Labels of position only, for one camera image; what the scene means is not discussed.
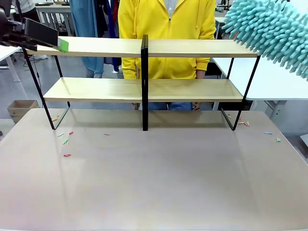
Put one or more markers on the black office chair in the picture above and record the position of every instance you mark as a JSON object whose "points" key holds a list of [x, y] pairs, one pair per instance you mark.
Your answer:
{"points": [[214, 69]]}

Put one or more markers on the wooden two-tier shelf rack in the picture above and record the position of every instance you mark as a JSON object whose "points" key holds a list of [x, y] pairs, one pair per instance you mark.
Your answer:
{"points": [[145, 84]]}

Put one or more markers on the white slatted background table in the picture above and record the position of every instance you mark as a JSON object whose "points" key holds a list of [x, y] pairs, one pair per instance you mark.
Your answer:
{"points": [[51, 15]]}

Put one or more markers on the person's left hand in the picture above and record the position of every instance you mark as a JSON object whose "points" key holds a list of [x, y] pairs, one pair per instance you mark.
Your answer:
{"points": [[196, 106]]}

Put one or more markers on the person's left forearm yellow sleeve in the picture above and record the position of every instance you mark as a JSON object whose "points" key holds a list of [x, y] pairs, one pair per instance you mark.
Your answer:
{"points": [[202, 65]]}

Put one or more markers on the teal microfiber duster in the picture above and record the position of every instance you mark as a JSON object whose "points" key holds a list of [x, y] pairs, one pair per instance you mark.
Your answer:
{"points": [[272, 29]]}

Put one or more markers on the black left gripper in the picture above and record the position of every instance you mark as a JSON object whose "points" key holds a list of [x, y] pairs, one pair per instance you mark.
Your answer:
{"points": [[8, 25]]}

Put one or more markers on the person's right forearm yellow sleeve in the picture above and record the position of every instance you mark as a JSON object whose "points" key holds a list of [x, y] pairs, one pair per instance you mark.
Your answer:
{"points": [[128, 65]]}

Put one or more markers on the yellow hoodie torso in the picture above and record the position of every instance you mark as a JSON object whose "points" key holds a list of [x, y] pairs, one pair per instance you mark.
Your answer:
{"points": [[166, 21]]}

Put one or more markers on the cardboard box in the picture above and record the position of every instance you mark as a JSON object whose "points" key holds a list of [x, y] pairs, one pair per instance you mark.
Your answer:
{"points": [[21, 109]]}

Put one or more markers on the small white desk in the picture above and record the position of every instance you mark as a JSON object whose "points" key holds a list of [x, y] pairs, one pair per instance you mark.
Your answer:
{"points": [[7, 51]]}

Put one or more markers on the hanging dark clothes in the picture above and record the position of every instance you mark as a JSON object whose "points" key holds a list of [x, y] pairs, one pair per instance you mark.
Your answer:
{"points": [[109, 16]]}

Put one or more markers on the blue jeans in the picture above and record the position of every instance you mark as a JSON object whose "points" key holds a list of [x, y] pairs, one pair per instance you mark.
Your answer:
{"points": [[170, 106]]}

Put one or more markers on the blue paper scrap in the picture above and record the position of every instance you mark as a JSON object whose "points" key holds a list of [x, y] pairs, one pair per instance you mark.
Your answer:
{"points": [[267, 132]]}

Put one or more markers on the person's right hand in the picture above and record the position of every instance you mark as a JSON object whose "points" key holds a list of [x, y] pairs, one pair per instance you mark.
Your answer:
{"points": [[136, 106]]}

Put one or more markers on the hanging blue coat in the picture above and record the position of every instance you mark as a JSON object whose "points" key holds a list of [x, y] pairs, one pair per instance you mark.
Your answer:
{"points": [[84, 21]]}

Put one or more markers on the background person dark trousers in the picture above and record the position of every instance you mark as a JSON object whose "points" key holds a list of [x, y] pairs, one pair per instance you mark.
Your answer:
{"points": [[26, 10]]}

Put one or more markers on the white sneaker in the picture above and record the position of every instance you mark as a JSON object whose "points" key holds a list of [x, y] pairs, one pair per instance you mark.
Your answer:
{"points": [[42, 56]]}

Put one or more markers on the large white side table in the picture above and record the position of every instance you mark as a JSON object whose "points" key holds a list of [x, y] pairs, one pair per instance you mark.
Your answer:
{"points": [[269, 86]]}

